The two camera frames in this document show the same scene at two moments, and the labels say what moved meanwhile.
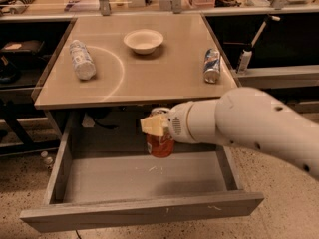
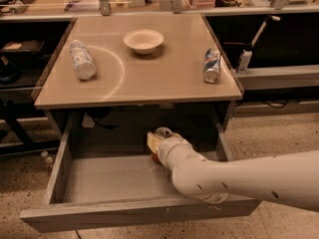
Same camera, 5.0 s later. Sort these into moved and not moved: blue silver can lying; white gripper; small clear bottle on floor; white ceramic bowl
Moved: white gripper
Not moved: white ceramic bowl; small clear bottle on floor; blue silver can lying
